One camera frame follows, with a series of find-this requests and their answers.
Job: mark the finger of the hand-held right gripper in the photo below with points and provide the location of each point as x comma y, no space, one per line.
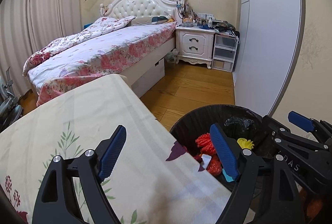
306,156
300,121

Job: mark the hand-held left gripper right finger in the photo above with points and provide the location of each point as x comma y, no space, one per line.
224,153

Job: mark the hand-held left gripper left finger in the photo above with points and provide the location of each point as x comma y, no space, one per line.
112,153

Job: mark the red plastic bag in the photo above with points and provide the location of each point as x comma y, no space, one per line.
214,165

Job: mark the red foam fruit net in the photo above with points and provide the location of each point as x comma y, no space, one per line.
203,142

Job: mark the yellow foam fruit net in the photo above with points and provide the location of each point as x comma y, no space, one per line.
246,144

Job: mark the teal and white packet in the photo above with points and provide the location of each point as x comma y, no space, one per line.
227,177

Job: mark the black trash bin with liner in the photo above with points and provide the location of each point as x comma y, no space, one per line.
197,120

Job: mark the person's right forearm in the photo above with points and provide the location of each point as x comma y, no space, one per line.
316,207

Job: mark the grey sliding wardrobe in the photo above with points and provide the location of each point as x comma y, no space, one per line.
269,44

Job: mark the white storage box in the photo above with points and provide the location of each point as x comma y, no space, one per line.
150,78

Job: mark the clear plastic drawer unit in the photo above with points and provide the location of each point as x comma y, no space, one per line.
224,52

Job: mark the small pale plastic bag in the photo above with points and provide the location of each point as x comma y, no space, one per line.
172,59

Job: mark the floral bed sheet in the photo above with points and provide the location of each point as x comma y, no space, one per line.
124,42

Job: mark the grey office chair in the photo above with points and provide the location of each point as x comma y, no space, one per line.
10,104

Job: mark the white nightstand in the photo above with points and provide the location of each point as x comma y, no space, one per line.
194,43

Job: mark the floral quilt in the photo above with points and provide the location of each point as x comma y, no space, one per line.
64,43

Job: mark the nightstand clutter of small bottles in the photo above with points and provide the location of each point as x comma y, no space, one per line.
207,22

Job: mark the grey pillow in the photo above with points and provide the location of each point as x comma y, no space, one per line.
145,21

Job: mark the small yellow toy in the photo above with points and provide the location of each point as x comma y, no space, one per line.
171,20

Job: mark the white bed with tufted headboard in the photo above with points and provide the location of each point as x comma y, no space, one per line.
140,4

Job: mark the beige curtain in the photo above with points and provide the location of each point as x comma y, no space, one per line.
39,18

